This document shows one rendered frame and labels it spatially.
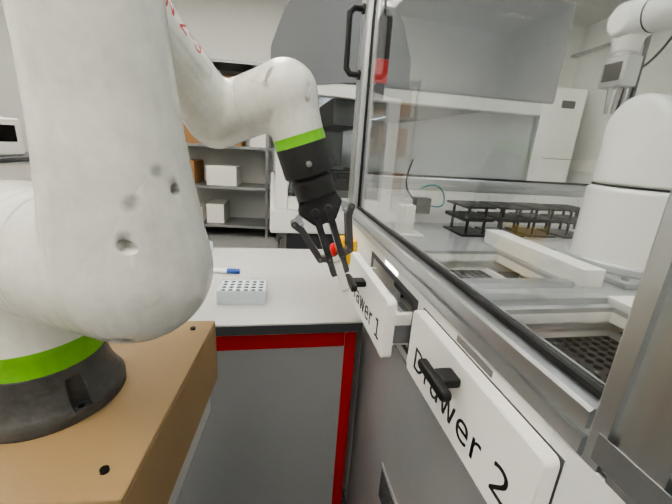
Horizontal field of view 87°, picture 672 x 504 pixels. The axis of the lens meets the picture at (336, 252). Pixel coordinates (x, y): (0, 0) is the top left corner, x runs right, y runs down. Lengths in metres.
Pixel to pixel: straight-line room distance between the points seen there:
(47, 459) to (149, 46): 0.38
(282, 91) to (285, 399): 0.73
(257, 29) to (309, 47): 3.55
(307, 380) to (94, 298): 0.73
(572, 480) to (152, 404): 0.42
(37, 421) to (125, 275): 0.24
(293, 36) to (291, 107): 0.90
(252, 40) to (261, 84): 4.39
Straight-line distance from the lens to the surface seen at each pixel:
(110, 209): 0.29
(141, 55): 0.30
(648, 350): 0.33
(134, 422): 0.48
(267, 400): 1.00
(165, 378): 0.53
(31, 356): 0.47
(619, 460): 0.35
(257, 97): 0.62
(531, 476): 0.41
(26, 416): 0.50
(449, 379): 0.47
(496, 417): 0.43
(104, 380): 0.51
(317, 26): 1.52
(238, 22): 5.08
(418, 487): 0.72
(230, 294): 0.95
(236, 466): 1.14
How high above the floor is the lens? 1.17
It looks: 17 degrees down
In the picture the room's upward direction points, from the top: 4 degrees clockwise
